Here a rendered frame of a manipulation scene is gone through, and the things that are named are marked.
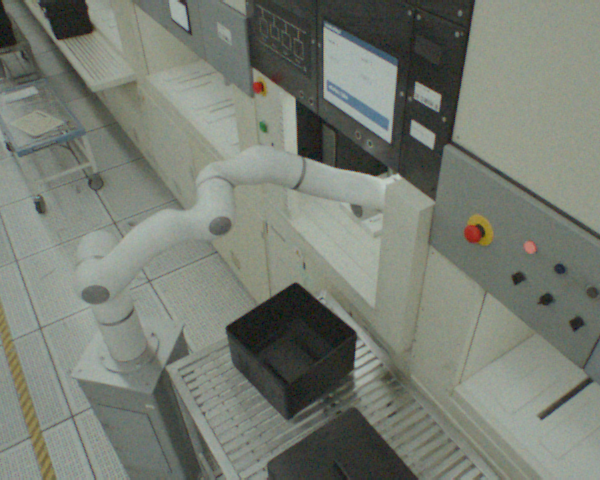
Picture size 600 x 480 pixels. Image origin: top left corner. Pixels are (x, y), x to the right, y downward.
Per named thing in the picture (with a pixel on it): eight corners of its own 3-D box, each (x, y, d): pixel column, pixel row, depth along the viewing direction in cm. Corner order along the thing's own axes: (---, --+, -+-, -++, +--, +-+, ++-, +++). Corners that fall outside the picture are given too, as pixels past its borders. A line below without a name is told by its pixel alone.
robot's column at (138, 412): (128, 484, 222) (68, 376, 170) (155, 423, 242) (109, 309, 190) (193, 499, 217) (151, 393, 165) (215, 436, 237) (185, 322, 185)
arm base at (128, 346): (88, 367, 173) (70, 329, 160) (115, 321, 186) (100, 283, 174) (144, 378, 169) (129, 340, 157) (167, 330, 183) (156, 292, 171)
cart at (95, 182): (4, 151, 410) (-23, 92, 378) (71, 128, 431) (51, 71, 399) (39, 217, 350) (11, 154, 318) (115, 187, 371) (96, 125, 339)
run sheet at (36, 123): (6, 124, 347) (6, 122, 346) (38, 108, 361) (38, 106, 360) (35, 138, 333) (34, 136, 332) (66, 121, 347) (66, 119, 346)
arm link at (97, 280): (96, 277, 162) (93, 319, 150) (67, 253, 154) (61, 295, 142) (241, 195, 154) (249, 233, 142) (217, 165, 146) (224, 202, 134)
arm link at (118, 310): (92, 329, 160) (67, 271, 144) (96, 284, 174) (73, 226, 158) (134, 322, 162) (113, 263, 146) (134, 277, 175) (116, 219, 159)
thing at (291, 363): (297, 316, 186) (296, 280, 174) (356, 367, 170) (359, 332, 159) (230, 362, 173) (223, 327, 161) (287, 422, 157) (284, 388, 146)
